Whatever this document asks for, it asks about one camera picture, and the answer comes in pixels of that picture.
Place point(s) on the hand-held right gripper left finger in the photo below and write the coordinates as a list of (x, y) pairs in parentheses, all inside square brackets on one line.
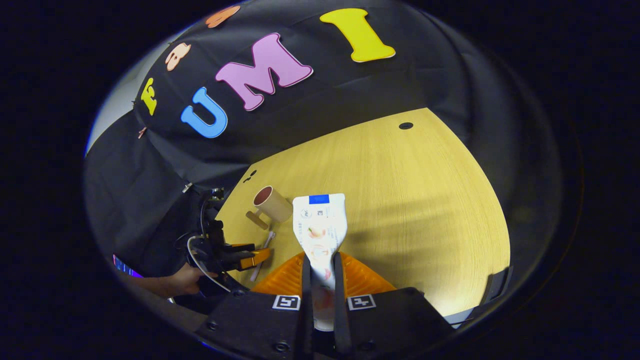
[(306, 300)]

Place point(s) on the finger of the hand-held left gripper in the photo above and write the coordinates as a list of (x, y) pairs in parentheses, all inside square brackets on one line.
[(257, 257)]

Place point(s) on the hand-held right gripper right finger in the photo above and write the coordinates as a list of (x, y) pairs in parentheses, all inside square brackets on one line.
[(340, 310)]

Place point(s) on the white toothbrush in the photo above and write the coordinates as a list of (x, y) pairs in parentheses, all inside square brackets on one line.
[(263, 252)]

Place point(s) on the white toothpaste tube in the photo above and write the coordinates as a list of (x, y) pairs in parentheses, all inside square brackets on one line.
[(320, 225)]

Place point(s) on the wooden desktop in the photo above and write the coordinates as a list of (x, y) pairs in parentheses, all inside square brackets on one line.
[(410, 200)]

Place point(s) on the silver binder clip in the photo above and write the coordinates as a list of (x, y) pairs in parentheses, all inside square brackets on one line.
[(187, 187)]

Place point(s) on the purple glowing device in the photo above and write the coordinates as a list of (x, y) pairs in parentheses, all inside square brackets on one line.
[(127, 267)]

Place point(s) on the copper clamp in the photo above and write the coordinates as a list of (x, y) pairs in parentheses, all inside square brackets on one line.
[(142, 132)]

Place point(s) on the black backdrop cloth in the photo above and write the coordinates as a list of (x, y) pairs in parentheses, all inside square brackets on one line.
[(310, 115)]

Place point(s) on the black chair part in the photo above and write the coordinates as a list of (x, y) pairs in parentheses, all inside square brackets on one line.
[(497, 287)]

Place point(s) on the round black desk hole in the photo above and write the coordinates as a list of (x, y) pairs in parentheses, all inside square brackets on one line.
[(406, 125)]

